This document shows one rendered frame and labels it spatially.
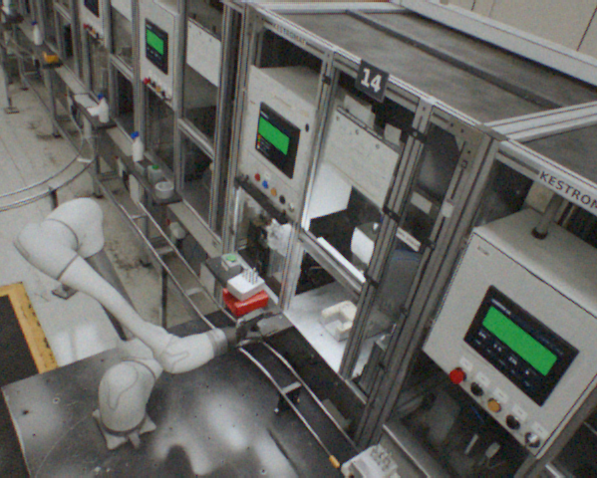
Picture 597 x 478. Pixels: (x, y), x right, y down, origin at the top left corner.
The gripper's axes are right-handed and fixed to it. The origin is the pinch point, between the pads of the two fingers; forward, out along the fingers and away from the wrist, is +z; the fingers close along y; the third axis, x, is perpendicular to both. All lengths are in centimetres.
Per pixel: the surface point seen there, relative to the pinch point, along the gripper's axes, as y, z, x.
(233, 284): -10.5, 4.1, 33.1
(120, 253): -112, 12, 193
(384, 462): -16, 8, -58
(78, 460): -44, -70, 8
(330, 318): -17.7, 34.8, 3.6
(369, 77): 89, 21, 1
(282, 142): 53, 18, 33
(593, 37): 56, 379, 107
